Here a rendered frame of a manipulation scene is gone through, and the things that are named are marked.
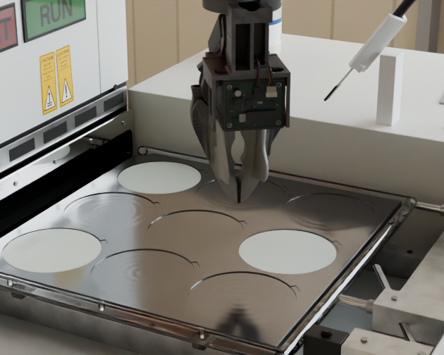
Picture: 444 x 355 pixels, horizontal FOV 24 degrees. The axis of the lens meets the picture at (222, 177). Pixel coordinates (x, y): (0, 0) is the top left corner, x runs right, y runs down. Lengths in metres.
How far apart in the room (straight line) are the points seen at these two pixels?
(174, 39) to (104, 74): 2.13
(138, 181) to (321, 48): 0.43
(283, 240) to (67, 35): 0.36
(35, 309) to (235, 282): 0.22
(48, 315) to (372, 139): 0.42
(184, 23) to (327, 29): 0.56
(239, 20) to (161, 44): 2.58
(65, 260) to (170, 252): 0.11
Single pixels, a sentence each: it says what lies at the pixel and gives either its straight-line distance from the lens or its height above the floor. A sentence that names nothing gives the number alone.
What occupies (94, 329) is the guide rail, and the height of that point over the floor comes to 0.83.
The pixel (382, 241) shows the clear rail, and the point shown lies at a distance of 1.08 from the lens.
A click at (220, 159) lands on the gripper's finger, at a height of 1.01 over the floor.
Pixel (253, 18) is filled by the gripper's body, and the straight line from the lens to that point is 0.89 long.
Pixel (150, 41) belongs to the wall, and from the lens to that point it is 3.49.
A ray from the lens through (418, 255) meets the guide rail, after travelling 1.17.
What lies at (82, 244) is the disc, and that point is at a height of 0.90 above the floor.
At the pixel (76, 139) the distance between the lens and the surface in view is 1.24.
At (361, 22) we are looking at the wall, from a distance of 2.96.
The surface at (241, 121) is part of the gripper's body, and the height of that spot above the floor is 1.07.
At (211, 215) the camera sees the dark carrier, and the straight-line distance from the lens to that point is 1.13.
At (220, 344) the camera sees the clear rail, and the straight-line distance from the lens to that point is 0.90.
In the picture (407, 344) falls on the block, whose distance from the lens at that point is 0.89.
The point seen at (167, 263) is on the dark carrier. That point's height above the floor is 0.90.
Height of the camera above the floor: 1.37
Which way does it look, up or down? 23 degrees down
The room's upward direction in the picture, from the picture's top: straight up
